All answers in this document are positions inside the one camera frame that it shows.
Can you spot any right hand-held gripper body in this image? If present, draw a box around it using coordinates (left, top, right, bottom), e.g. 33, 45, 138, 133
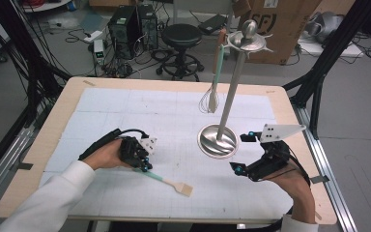
246, 124, 307, 183

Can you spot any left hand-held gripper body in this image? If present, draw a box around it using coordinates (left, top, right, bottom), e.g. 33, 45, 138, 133
118, 134, 158, 169

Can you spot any green handled pastry brush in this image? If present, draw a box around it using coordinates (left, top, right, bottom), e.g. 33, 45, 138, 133
140, 168, 194, 197

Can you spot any steel utensil stand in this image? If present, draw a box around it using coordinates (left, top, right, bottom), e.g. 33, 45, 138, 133
197, 18, 274, 160

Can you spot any wooden handled steel whisk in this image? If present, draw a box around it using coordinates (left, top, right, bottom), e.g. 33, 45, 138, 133
198, 28, 228, 114

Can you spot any person's left hand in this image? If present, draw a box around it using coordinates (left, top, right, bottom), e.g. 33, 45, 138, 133
82, 138, 126, 171

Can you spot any person's right hand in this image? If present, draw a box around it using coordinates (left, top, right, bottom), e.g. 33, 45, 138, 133
265, 162, 313, 204

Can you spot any black tape piece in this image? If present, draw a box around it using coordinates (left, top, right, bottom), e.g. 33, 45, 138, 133
16, 161, 34, 171
310, 175, 331, 185

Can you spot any wooden table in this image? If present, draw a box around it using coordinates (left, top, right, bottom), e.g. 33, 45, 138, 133
0, 76, 337, 225

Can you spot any white device with green display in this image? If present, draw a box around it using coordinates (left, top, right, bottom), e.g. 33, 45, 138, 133
93, 39, 105, 66

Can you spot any large cardboard box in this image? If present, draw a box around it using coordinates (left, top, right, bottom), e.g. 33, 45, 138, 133
238, 0, 323, 66

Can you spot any black flat device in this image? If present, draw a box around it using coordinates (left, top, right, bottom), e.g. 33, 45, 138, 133
197, 13, 228, 35

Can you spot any black computer tower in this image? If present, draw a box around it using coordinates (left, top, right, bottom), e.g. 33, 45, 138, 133
137, 3, 159, 51
107, 5, 142, 61

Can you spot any white power strip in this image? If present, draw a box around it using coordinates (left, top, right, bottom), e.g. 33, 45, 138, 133
83, 30, 104, 44

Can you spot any black round stool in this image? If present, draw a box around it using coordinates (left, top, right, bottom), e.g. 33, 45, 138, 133
156, 23, 206, 82

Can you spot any white foam sheet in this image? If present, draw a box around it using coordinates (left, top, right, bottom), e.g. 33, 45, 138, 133
298, 39, 365, 59

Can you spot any grey rounded device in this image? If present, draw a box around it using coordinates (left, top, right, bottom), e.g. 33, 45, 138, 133
303, 11, 346, 43

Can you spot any right hand-held gripper cable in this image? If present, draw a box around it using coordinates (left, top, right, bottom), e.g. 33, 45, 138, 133
285, 150, 312, 195

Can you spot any aluminium rail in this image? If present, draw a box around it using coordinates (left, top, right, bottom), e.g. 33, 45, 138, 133
291, 104, 358, 232
0, 109, 43, 211

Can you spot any black metal frame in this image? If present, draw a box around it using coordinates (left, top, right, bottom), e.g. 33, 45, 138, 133
283, 0, 371, 139

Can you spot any black frame with cables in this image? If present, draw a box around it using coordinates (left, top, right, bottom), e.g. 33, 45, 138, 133
0, 0, 71, 130

